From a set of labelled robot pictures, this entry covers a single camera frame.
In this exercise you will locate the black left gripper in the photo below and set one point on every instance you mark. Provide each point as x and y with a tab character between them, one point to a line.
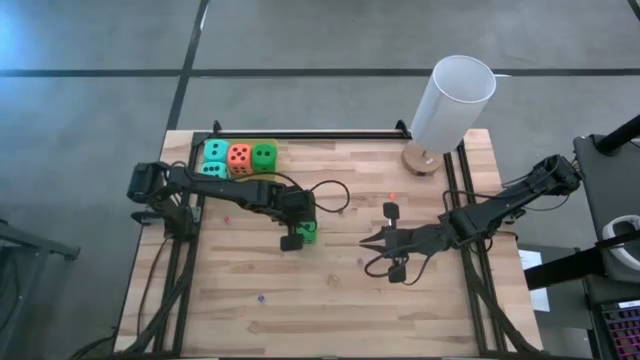
277	197

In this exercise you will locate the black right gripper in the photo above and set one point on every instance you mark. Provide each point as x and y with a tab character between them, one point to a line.
425	239

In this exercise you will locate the large green foam die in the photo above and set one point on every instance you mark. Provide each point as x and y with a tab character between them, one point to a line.
264	157
307	232

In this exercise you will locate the large orange foam die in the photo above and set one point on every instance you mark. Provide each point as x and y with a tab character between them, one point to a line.
240	159

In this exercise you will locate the large teal foam die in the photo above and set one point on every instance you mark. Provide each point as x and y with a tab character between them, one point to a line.
216	150
215	170

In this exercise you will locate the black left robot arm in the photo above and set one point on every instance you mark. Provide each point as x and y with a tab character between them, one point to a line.
225	189

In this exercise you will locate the yellow translucent plastic bin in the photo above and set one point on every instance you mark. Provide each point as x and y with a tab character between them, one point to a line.
260	176

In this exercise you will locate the black table clamp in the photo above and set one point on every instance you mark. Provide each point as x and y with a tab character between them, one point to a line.
217	126
401	126

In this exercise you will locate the white paper sheet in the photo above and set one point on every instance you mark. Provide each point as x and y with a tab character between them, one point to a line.
530	260

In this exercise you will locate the black side clamp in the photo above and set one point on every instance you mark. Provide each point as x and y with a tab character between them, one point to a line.
145	216

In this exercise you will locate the backlit computer keyboard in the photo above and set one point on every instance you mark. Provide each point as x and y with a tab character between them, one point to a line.
622	327

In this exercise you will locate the black metal stand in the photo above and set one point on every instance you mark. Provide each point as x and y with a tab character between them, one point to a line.
35	245

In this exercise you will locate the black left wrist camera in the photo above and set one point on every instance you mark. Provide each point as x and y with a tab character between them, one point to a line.
302	202

